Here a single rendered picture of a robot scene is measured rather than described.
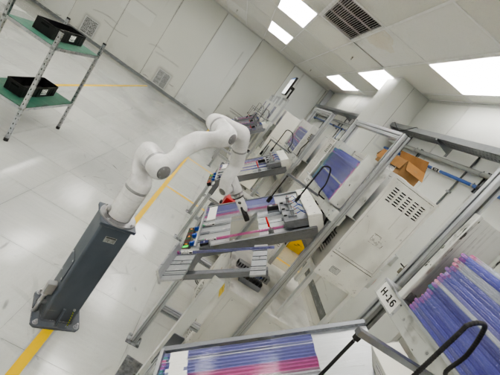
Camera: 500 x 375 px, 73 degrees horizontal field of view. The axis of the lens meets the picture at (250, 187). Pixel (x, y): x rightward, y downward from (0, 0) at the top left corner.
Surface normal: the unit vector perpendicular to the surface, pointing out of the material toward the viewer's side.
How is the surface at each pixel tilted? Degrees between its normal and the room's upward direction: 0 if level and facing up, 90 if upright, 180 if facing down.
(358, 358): 45
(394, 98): 90
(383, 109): 90
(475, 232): 90
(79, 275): 90
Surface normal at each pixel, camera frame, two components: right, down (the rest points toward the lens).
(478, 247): 0.02, 0.29
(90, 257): 0.38, 0.51
